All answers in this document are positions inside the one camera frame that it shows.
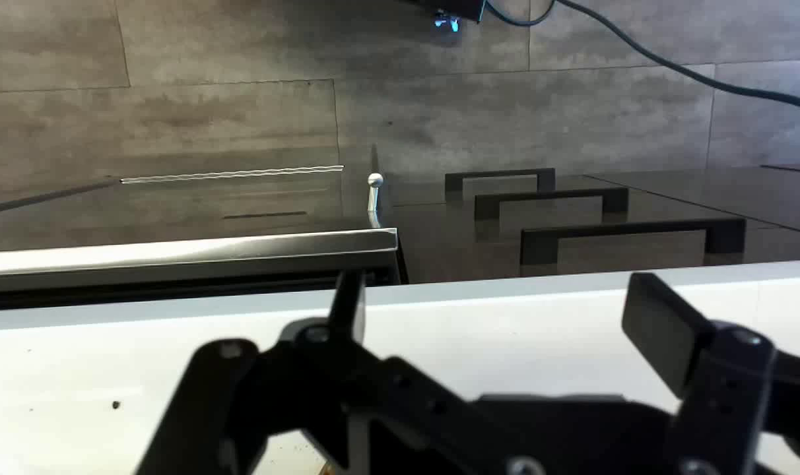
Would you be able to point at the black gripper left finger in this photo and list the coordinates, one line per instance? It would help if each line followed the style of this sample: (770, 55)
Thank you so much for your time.
(222, 386)

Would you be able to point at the small white latch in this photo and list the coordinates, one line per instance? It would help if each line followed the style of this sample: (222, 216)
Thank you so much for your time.
(375, 200)

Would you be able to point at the black camera with blue light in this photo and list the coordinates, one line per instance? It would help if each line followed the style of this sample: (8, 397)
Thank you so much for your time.
(456, 11)

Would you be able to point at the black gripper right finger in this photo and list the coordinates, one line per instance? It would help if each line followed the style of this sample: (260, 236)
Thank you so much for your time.
(725, 386)

